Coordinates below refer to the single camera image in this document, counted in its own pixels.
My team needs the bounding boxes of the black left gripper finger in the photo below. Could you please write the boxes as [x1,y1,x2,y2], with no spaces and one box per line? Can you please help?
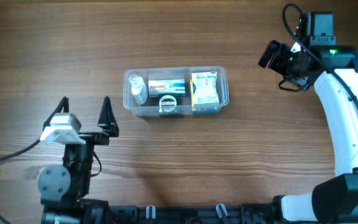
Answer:
[43,96,69,129]
[98,96,119,137]

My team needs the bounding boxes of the white spray bottle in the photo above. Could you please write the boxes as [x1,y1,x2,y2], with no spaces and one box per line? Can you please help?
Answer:
[129,74,149,106]

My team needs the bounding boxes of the white caplet medicine box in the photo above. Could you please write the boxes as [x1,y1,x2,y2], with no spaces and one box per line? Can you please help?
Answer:
[148,79,186,97]

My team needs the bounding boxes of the green white small box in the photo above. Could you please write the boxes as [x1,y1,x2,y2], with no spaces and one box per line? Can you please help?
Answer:
[158,95,178,115]

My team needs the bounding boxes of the white Hansaplast plaster box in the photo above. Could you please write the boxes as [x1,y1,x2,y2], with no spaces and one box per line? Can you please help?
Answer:
[191,72,219,105]

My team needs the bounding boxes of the blue lozenge box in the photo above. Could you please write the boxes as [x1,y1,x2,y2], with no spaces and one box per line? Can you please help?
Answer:
[191,81,220,114]

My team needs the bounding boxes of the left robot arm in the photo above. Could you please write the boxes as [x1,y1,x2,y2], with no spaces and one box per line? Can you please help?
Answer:
[38,96,119,224]

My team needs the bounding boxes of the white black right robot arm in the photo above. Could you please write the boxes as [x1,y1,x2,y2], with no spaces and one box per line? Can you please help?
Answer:
[259,40,358,223]

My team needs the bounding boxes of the clear plastic container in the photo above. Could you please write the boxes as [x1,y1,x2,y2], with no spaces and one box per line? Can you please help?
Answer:
[123,66,229,116]

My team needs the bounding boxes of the black right camera cable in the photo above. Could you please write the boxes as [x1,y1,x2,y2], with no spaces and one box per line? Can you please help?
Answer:
[278,2,358,223]

